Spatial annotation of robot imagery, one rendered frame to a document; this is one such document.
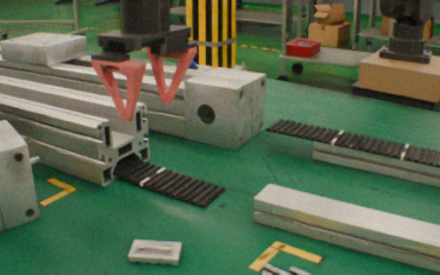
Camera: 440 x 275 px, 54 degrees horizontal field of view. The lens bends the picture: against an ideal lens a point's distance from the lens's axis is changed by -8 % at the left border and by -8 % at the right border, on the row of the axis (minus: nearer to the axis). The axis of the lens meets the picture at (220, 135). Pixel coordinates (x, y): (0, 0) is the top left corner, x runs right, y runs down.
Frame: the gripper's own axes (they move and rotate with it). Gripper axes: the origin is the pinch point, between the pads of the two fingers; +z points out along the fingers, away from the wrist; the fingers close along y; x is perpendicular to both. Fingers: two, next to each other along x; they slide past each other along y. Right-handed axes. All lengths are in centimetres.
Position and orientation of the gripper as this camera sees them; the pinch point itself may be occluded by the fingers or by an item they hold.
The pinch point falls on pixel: (147, 104)
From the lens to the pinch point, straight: 57.0
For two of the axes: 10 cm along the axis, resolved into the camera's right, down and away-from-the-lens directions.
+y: -5.1, 3.1, -8.0
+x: 8.6, 2.0, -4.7
